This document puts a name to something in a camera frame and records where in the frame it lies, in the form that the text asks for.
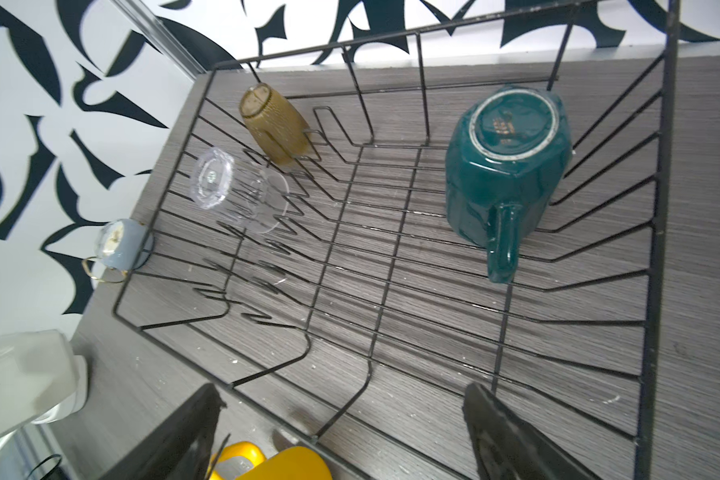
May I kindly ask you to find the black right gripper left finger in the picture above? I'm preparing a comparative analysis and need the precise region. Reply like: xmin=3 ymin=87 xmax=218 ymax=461
xmin=102 ymin=383 xmax=225 ymax=480

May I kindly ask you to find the small blue alarm clock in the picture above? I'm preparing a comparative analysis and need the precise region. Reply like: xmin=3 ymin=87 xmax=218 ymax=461
xmin=81 ymin=218 xmax=155 ymax=284

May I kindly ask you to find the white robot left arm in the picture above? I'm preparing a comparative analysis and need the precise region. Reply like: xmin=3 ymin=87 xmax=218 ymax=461
xmin=0 ymin=330 xmax=89 ymax=450

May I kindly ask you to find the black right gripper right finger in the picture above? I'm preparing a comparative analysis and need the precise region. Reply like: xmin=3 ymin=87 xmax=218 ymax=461
xmin=462 ymin=382 xmax=597 ymax=479

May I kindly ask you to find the yellow mug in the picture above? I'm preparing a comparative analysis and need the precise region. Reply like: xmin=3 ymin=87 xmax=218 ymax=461
xmin=213 ymin=442 xmax=332 ymax=480

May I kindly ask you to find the green mug white inside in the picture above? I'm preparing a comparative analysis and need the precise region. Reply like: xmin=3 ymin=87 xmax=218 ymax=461
xmin=445 ymin=85 xmax=573 ymax=284

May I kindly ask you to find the black wire dish rack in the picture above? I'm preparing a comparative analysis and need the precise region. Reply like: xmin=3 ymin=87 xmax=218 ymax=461
xmin=113 ymin=1 xmax=681 ymax=479

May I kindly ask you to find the amber textured glass cup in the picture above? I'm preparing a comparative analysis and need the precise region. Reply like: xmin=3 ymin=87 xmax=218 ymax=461
xmin=239 ymin=83 xmax=313 ymax=166

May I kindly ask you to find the clear glass cup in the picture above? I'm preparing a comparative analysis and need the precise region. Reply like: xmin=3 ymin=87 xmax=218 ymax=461
xmin=189 ymin=147 xmax=290 ymax=234

